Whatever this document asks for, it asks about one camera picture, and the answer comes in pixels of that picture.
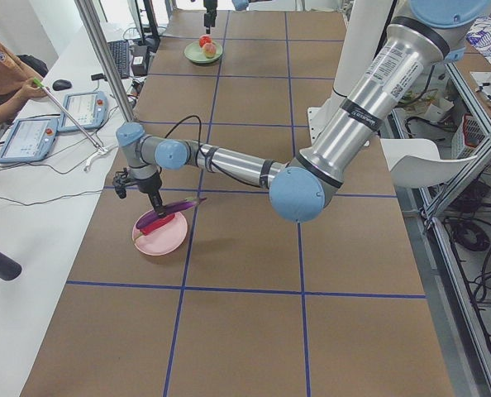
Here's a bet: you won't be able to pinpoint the white curved chair shell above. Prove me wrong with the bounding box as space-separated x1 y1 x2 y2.
380 138 477 189

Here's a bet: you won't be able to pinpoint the far teach pendant tablet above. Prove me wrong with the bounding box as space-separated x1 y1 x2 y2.
63 91 108 130

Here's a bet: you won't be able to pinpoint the aluminium frame post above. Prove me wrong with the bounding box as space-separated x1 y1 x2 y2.
74 0 135 122

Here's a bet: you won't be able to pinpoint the red yellow pomegranate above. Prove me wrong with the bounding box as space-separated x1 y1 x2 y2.
198 35 212 47

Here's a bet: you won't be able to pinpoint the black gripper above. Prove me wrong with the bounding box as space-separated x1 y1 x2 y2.
203 0 217 34
136 173 167 218

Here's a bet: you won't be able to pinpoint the black keyboard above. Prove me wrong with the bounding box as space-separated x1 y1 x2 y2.
107 40 131 79

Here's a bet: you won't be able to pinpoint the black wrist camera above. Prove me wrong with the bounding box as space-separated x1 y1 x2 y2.
112 167 136 199

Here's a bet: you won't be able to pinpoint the black computer mouse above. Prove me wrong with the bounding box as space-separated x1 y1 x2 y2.
51 79 73 91

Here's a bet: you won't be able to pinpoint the pink plate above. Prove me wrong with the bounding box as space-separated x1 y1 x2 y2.
131 213 188 256

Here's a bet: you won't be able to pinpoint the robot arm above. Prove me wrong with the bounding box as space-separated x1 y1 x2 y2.
117 1 490 224
203 0 265 34

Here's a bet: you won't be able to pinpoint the teach pendant tablet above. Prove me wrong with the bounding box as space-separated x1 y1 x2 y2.
0 117 59 164
63 91 108 130

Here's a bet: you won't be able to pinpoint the red chili pepper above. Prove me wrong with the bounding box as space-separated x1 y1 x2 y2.
132 218 172 242

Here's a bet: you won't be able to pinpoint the black box on table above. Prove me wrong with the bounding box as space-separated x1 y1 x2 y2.
131 45 150 77

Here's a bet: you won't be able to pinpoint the near teach pendant tablet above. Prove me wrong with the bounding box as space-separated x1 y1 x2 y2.
0 117 59 164

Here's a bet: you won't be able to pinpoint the silver reacher grabber stick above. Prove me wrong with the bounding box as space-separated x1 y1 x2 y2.
32 78 115 172

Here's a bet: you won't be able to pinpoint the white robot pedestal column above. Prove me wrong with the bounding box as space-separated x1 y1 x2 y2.
307 0 398 141

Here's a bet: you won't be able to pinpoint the person in brown shirt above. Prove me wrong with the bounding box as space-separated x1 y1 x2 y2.
0 42 46 124

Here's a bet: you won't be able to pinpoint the yellow pink peach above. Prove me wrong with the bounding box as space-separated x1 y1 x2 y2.
201 42 217 59

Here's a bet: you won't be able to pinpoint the purple eggplant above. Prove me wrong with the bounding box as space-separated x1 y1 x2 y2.
136 197 206 227

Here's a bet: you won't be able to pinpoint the green plate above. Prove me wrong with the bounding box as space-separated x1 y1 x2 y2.
184 41 223 65

